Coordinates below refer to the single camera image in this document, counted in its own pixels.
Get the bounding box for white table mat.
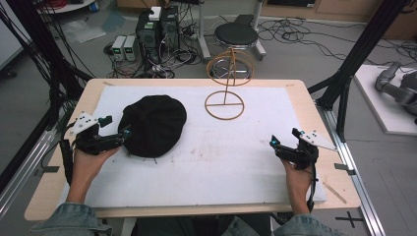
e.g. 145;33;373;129
84;85;328;208

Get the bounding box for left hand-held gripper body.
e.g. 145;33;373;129
67;111;125;156

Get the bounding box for white box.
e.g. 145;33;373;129
148;6;162;22

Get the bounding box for person's left hand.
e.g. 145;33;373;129
72;146;122;185

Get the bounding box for clear plastic sheet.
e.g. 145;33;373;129
61;19;107;44

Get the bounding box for black floor cables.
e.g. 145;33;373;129
257;18;417;67

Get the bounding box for grey metal bracket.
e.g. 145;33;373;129
333;162;357;176
33;165;61;178

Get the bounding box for wooden cabinet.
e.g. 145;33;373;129
261;0;417;41

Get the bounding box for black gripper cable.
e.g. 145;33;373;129
306;163;320;212
59;122;79;187

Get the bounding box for black computer tower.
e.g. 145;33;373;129
135;11;162;65
159;6;181;51

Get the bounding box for white board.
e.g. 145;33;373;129
353;63;417;137

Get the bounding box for thin wooden stick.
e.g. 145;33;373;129
322;181;348;206

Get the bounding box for white round table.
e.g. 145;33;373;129
36;0;98;15

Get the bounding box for black frame post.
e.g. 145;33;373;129
307;0;411;143
0;0;94;195

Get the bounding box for person's right hand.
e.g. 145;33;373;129
280;158;315;202

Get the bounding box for black round stool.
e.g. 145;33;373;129
209;22;260;80

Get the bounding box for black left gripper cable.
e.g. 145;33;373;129
59;122;79;187

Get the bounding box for black hat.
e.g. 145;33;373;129
117;94;188;159

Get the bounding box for aluminium rail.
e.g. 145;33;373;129
0;129;59;219
316;101;387;236

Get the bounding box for grey power supply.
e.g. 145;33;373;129
123;34;141;62
111;34;128;61

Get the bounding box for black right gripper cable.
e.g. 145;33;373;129
306;163;320;212

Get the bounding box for tangle of computer cables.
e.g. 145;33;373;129
103;41;205;80

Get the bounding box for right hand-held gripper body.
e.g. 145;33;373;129
275;130;338;171

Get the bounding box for teal sheet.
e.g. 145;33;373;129
100;11;127;33

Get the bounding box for wooden hat stand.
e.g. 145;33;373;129
204;47;256;121

